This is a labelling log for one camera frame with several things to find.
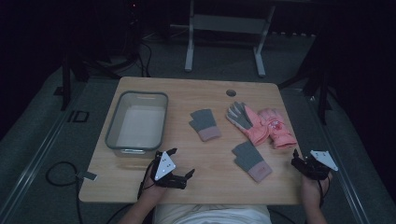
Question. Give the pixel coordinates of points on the person's left hand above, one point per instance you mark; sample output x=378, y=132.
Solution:
x=151, y=189

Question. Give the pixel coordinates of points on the person's right hand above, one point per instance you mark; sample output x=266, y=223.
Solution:
x=311, y=189

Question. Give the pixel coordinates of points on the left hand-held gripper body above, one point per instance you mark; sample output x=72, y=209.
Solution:
x=169, y=182

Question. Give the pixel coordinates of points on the pink glove with grey palm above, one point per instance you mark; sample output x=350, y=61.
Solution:
x=249, y=123

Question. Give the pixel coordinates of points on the small grey tag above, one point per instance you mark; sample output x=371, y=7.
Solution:
x=87, y=176

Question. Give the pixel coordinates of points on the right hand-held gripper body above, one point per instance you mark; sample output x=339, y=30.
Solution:
x=314, y=169

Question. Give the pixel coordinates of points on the pink glove with printed patch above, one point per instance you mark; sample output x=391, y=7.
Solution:
x=278, y=129

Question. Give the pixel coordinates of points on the grey-rimmed plastic bin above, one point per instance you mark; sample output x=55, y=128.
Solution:
x=141, y=124

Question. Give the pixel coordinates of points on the small grey glove pink cuff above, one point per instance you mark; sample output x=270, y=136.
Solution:
x=205, y=124
x=252, y=161

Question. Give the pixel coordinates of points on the person's white clothing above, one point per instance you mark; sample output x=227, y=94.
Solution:
x=211, y=214

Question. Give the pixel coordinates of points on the white metal stand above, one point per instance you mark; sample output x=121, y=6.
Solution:
x=227, y=25

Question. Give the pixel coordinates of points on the black tripod stand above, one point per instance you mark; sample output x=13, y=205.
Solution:
x=93, y=62
x=317, y=81

